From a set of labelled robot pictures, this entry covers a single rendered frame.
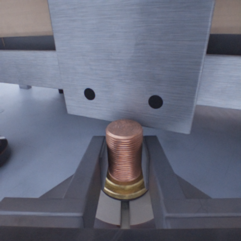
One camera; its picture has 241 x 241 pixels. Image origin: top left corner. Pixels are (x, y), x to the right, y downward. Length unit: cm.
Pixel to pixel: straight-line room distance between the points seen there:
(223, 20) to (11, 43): 32
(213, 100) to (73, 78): 14
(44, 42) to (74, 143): 18
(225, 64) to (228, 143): 22
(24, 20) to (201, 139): 37
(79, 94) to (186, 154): 22
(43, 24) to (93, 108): 18
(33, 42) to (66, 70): 17
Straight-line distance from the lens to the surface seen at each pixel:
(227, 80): 19
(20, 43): 35
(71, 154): 32
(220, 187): 28
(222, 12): 23
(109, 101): 15
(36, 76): 27
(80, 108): 17
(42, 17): 31
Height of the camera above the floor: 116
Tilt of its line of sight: 28 degrees up
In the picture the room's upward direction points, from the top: 179 degrees clockwise
